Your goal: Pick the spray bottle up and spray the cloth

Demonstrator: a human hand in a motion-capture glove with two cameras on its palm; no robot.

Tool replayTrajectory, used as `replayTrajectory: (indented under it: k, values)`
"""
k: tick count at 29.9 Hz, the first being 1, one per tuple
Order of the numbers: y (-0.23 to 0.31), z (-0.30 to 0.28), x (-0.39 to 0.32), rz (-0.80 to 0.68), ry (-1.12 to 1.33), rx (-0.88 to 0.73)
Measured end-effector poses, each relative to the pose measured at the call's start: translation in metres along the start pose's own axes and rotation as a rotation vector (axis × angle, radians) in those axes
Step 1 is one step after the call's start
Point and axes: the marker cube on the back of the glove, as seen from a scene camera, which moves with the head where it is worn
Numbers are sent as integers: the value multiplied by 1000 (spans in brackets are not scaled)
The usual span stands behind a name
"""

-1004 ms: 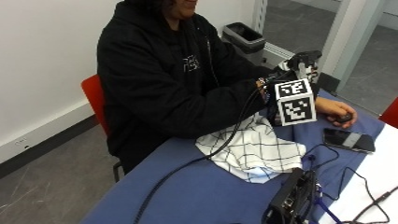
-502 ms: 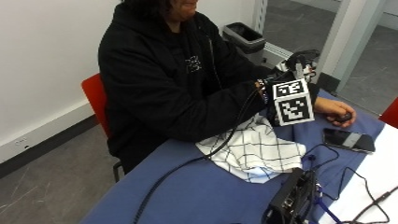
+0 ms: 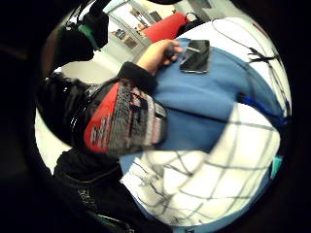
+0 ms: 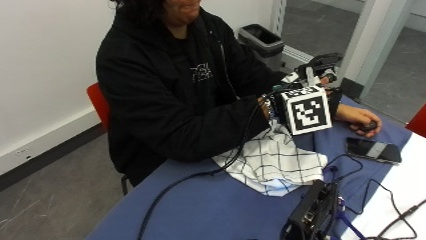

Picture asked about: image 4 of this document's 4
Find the blue tablecloth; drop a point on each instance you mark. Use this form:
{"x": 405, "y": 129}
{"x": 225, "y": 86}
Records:
{"x": 213, "y": 206}

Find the black electronics box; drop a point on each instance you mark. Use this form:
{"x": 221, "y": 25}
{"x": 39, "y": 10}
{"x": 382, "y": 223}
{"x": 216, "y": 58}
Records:
{"x": 310, "y": 213}

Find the grey waste bin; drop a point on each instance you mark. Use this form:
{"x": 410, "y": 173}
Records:
{"x": 262, "y": 41}

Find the white cube with black markers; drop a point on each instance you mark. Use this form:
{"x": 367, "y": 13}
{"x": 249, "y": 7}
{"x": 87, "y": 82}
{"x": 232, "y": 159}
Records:
{"x": 307, "y": 111}

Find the black smartphone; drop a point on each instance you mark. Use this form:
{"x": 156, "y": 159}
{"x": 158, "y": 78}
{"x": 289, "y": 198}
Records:
{"x": 373, "y": 150}

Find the small black round device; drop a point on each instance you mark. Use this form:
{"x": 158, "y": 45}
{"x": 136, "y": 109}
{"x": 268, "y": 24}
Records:
{"x": 367, "y": 126}

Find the person in black hoodie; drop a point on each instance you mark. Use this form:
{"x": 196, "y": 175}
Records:
{"x": 160, "y": 86}

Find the white checked cloth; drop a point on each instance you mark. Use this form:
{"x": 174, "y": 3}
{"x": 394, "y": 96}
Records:
{"x": 274, "y": 163}

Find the red chair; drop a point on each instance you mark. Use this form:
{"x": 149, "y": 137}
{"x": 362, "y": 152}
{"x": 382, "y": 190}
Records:
{"x": 98, "y": 103}
{"x": 418, "y": 121}

